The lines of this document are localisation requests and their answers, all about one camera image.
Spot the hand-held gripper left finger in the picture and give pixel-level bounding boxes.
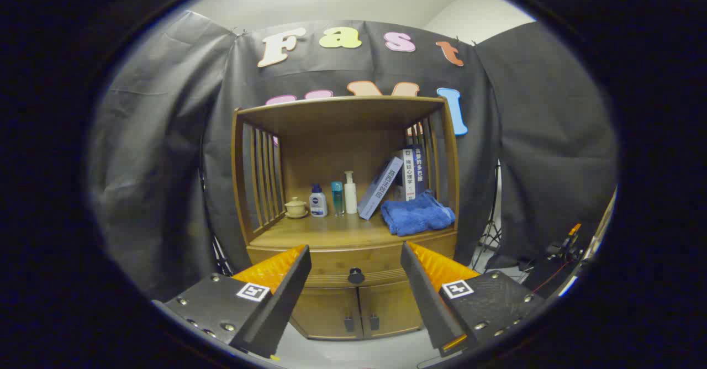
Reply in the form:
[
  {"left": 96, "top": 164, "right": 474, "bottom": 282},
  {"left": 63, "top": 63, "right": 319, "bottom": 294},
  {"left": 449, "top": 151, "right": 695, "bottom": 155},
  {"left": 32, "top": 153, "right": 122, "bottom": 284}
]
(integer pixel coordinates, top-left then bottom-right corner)
[{"left": 152, "top": 244, "right": 313, "bottom": 360}]

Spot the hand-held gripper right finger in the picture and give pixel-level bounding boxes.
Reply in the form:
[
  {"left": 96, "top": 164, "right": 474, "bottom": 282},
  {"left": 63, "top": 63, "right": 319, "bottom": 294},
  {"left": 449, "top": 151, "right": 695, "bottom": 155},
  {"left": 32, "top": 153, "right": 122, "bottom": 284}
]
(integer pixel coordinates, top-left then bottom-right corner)
[{"left": 400, "top": 241, "right": 547, "bottom": 357}]

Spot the wooden drawer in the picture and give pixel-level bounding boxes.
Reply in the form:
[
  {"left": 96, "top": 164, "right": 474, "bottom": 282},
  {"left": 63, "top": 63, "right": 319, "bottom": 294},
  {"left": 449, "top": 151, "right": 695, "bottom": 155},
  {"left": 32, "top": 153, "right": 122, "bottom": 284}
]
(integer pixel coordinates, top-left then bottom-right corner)
[{"left": 246, "top": 232, "right": 459, "bottom": 289}]

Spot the wooden cabinet door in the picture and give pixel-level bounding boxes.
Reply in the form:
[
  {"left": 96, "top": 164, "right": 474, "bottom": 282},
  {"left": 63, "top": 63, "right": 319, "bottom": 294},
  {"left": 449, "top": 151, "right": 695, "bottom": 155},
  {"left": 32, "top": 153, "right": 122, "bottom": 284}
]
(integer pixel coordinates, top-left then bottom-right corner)
[
  {"left": 359, "top": 281, "right": 423, "bottom": 338},
  {"left": 290, "top": 286, "right": 364, "bottom": 341}
]

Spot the wooden countertop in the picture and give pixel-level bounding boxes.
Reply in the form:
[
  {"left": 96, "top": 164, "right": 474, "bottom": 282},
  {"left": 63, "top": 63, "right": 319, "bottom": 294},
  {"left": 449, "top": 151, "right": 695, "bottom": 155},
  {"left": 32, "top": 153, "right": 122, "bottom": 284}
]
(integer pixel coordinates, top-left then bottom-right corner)
[{"left": 249, "top": 212, "right": 457, "bottom": 251}]

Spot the wooden cabinet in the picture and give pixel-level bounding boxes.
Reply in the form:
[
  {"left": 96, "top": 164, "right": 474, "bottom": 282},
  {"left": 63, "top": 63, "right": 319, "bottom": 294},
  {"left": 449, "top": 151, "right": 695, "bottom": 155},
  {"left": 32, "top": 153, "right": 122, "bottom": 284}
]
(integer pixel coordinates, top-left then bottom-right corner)
[{"left": 231, "top": 96, "right": 461, "bottom": 341}]

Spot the black tripod stand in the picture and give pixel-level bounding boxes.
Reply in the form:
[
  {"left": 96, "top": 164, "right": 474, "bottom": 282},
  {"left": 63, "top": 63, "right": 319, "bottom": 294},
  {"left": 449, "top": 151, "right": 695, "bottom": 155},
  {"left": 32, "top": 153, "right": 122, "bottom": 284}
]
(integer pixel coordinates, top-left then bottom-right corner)
[
  {"left": 212, "top": 234, "right": 234, "bottom": 277},
  {"left": 472, "top": 162, "right": 503, "bottom": 273}
]

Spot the blue folded towel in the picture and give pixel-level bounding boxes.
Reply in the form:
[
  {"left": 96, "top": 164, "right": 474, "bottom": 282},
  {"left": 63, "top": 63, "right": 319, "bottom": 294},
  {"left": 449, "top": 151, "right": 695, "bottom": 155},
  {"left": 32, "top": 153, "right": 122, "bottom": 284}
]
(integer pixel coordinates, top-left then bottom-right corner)
[{"left": 380, "top": 191, "right": 456, "bottom": 237}]

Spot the cream lidded teacup with saucer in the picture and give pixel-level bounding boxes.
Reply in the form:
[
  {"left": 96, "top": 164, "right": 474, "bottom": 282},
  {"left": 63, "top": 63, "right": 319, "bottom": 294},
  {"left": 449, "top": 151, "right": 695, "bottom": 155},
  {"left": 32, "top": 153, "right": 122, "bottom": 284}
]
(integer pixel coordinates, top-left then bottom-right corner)
[{"left": 284, "top": 197, "right": 309, "bottom": 219}]

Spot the white lotion bottle blue cap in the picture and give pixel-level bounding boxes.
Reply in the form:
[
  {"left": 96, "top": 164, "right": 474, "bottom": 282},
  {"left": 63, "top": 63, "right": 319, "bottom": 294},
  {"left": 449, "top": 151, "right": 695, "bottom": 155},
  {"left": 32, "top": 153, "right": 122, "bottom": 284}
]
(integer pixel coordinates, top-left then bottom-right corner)
[{"left": 309, "top": 184, "right": 328, "bottom": 218}]

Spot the pale lilac book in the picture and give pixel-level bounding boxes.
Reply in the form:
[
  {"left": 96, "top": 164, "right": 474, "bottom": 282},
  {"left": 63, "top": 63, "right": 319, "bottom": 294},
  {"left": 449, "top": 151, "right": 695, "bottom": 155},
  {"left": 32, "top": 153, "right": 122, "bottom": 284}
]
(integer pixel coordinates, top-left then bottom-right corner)
[{"left": 357, "top": 156, "right": 404, "bottom": 220}]

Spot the white spine book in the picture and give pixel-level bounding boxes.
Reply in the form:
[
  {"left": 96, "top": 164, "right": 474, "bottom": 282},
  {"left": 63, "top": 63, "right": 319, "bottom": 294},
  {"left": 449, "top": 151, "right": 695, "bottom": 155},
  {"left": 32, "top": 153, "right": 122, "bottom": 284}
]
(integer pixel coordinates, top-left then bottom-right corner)
[{"left": 393, "top": 148, "right": 416, "bottom": 202}]

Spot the white pump bottle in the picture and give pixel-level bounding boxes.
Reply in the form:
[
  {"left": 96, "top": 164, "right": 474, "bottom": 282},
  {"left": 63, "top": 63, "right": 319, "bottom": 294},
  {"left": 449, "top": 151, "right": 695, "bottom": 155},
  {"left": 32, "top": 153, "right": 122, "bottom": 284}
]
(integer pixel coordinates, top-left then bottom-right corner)
[{"left": 344, "top": 171, "right": 358, "bottom": 214}]

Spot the dark blue book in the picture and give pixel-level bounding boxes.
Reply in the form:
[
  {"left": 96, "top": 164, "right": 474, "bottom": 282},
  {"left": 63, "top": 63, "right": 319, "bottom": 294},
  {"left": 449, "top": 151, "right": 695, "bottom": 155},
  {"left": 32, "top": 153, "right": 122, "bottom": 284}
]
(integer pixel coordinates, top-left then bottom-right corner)
[{"left": 411, "top": 144, "right": 429, "bottom": 196}]

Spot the black orange device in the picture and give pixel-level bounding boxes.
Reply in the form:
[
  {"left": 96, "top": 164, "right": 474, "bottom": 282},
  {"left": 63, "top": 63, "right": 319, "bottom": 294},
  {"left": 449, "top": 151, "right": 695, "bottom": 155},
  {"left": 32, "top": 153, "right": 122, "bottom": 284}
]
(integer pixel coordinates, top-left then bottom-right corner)
[{"left": 522, "top": 223, "right": 586, "bottom": 298}]

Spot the black backdrop cloth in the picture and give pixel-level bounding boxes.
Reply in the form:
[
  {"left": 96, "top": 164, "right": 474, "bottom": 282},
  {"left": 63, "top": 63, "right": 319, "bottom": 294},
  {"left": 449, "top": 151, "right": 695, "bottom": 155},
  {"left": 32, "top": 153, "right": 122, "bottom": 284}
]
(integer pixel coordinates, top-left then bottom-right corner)
[{"left": 88, "top": 10, "right": 618, "bottom": 303}]

